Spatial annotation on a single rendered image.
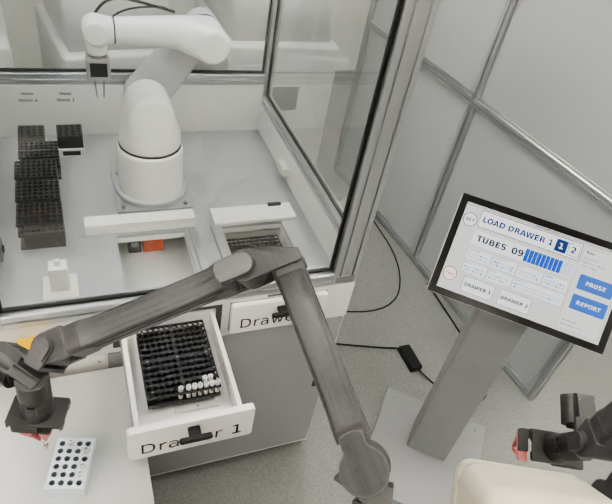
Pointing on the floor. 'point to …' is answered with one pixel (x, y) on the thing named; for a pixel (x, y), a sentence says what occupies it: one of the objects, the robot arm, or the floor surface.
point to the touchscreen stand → (444, 412)
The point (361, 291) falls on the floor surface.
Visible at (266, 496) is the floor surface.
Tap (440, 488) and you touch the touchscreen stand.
